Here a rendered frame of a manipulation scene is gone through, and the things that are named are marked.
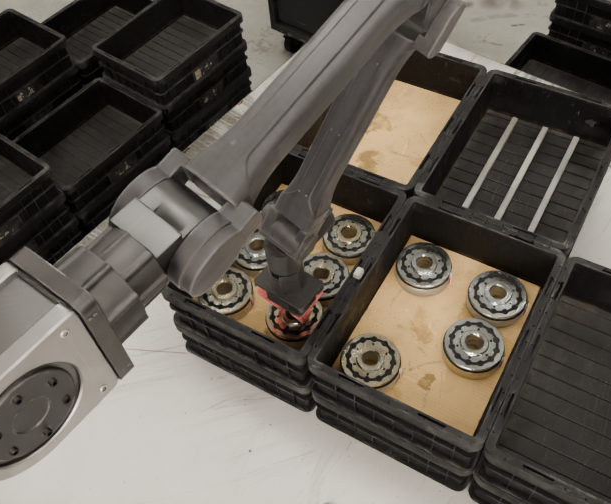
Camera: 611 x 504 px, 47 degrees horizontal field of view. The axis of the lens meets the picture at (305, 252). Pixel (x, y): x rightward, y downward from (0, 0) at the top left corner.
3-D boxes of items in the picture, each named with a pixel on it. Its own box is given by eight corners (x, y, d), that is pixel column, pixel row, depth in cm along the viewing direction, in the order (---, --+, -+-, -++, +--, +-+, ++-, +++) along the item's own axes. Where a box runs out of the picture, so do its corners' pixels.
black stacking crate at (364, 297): (470, 476, 111) (479, 451, 102) (308, 394, 121) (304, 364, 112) (552, 291, 130) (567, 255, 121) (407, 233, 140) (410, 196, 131)
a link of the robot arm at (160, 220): (95, 231, 58) (143, 271, 57) (179, 158, 63) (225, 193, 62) (107, 277, 66) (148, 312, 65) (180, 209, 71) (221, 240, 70)
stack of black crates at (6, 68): (24, 207, 241) (-36, 109, 205) (-28, 171, 253) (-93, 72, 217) (109, 138, 258) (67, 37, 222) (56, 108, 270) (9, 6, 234)
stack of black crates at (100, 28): (110, 138, 258) (80, 64, 231) (57, 108, 270) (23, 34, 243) (184, 78, 275) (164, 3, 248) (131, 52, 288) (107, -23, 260)
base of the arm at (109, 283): (59, 332, 64) (5, 255, 54) (123, 272, 67) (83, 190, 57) (124, 383, 60) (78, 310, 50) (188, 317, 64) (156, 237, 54)
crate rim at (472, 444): (478, 456, 103) (481, 451, 101) (303, 369, 113) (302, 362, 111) (565, 260, 122) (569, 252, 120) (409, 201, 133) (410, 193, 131)
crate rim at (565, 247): (565, 260, 122) (569, 252, 120) (409, 201, 133) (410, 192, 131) (629, 118, 142) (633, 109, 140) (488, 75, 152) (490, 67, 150)
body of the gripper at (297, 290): (277, 261, 120) (272, 234, 114) (325, 288, 116) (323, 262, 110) (253, 287, 117) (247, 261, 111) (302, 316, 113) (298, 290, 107)
